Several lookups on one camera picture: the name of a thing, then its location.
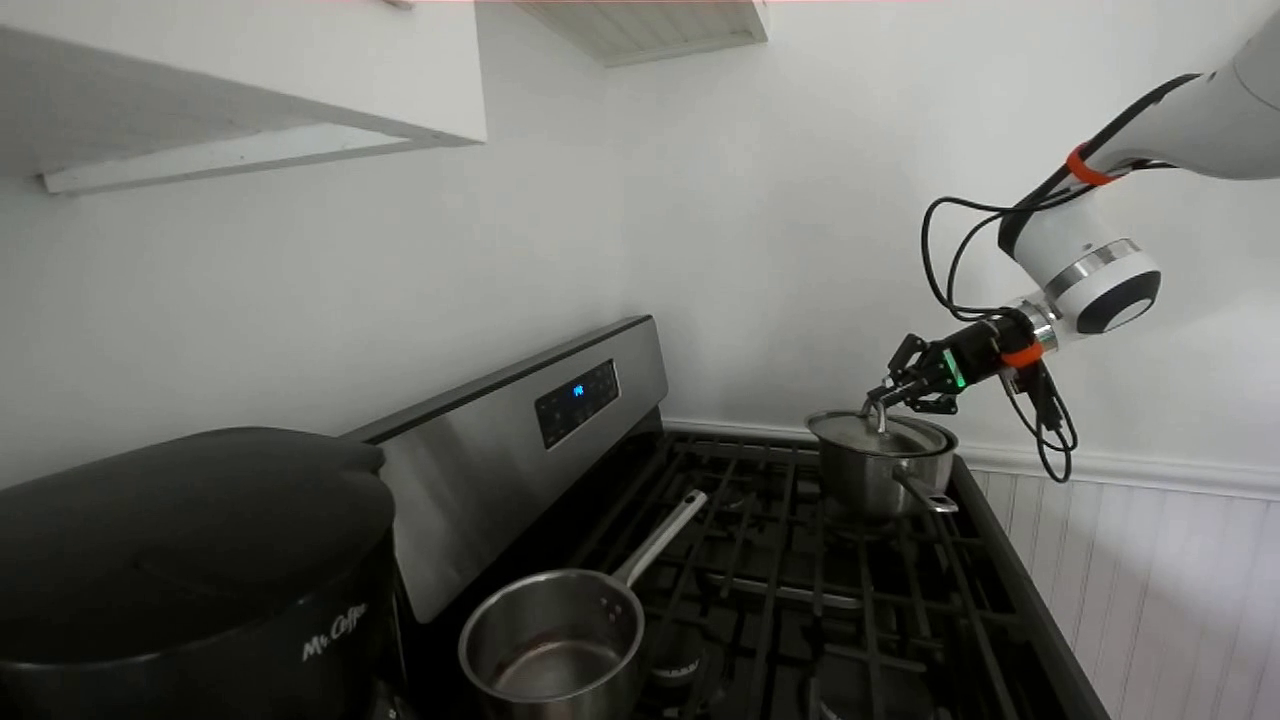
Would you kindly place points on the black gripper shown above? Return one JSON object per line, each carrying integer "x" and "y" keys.
{"x": 976, "y": 352}

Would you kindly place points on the white range hood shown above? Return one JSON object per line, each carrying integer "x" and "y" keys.
{"x": 655, "y": 27}

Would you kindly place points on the black coffee maker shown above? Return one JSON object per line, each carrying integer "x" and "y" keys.
{"x": 187, "y": 561}

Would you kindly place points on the stainless gas stove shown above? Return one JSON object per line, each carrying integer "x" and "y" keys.
{"x": 520, "y": 454}

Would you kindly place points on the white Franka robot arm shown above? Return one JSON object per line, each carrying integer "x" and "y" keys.
{"x": 1201, "y": 122}

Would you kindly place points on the wrist camera with orange mount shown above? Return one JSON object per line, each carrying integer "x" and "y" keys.
{"x": 1028, "y": 374}

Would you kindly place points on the white wall cabinet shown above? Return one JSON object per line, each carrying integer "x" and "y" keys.
{"x": 240, "y": 67}

